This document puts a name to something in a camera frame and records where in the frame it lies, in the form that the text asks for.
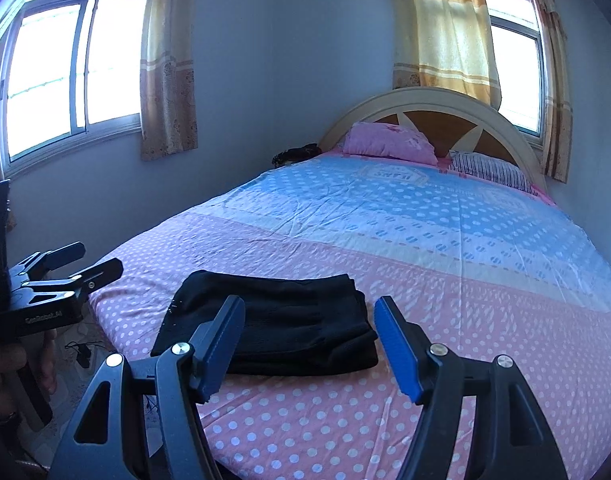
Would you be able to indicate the striped pillow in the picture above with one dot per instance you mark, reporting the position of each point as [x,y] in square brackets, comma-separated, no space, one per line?
[490,168]

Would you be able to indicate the window behind headboard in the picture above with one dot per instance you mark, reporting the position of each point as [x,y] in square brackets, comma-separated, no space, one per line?
[519,60]

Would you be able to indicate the left wall window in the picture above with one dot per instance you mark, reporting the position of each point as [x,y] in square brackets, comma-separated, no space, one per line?
[69,78]

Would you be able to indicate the black object beside bed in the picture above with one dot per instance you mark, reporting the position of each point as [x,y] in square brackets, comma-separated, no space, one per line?
[295,155]

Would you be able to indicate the cream wooden headboard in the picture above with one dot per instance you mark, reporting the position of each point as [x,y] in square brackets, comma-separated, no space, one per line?
[450,120]

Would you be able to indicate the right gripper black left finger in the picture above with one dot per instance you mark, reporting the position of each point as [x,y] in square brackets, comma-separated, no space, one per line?
[139,420]

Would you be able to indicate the brown curtain on left window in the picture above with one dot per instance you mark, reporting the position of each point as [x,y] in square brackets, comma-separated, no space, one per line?
[166,79]

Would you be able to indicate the yellow curtain right of window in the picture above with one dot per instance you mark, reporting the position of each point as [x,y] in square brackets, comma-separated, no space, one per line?
[557,113]

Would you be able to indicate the pink pillow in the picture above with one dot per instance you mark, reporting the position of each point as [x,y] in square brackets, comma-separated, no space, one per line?
[378,139]

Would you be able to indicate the yellow curtain behind headboard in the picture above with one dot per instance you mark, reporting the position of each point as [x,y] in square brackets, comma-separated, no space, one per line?
[446,44]

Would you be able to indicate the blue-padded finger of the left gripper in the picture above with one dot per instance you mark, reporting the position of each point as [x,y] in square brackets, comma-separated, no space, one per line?
[95,277]

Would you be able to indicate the pink and blue bedsheet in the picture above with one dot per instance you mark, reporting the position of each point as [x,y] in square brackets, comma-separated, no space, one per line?
[482,268]

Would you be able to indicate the black pants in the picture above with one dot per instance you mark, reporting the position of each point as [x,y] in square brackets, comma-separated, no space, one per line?
[293,327]

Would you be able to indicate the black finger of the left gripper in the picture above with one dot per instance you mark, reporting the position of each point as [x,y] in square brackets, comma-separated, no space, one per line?
[39,264]

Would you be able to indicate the left hand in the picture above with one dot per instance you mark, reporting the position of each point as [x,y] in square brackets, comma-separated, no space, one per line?
[13,357]

